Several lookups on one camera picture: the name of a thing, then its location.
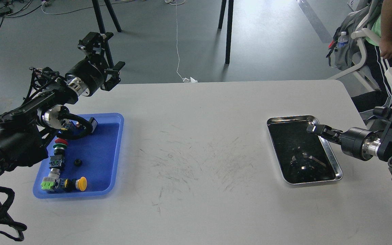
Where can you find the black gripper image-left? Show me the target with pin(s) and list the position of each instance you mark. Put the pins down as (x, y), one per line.
(89, 74)

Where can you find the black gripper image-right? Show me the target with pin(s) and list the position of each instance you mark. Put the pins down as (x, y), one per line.
(355, 142)

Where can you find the silver metal tray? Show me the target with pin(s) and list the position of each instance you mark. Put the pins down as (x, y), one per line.
(303, 157)

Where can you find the blue plastic tray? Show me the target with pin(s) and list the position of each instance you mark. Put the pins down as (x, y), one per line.
(99, 153)

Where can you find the person's hand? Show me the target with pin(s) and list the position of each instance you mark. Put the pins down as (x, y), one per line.
(386, 48)

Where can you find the black square push button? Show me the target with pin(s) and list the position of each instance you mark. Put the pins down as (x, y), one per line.
(93, 123)

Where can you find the grey backpack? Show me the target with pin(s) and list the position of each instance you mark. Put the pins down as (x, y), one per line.
(341, 56)

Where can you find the clear water bottle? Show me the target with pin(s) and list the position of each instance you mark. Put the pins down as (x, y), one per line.
(342, 39)

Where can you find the red mushroom push button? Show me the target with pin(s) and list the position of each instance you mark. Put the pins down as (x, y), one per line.
(61, 141)

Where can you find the yellow mushroom push button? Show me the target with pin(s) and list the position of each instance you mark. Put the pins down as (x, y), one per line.
(81, 184)

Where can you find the person in green shirt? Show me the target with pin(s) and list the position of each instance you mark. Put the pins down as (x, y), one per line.
(379, 60)

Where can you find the green white push button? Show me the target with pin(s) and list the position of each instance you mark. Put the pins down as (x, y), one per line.
(49, 184)

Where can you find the black table leg right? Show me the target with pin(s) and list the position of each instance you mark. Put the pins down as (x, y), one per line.
(224, 4)

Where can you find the green ring push button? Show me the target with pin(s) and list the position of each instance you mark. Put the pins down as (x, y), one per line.
(60, 146)

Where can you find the white chair frame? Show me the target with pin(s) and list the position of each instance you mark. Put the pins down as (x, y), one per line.
(359, 68)

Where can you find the blue grey switch block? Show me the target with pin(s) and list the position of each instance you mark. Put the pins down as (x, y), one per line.
(57, 162)

